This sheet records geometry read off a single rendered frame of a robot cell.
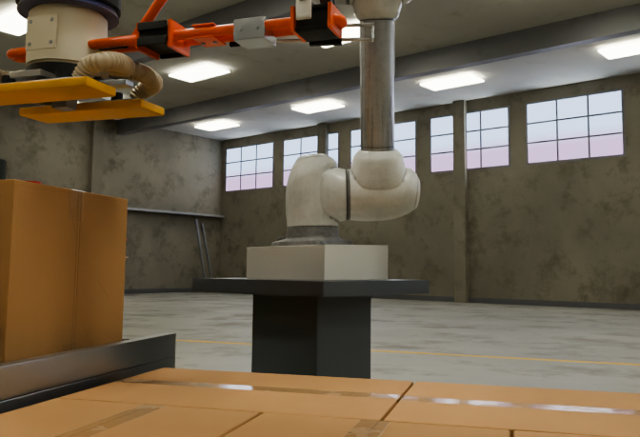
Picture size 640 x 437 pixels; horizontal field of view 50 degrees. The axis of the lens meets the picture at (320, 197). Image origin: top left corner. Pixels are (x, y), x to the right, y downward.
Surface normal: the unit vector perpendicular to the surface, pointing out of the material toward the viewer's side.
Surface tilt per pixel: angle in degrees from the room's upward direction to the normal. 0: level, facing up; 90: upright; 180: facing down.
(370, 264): 90
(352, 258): 90
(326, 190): 88
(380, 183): 102
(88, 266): 90
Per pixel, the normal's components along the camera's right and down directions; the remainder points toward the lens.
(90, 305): 0.96, -0.02
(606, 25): -0.64, -0.08
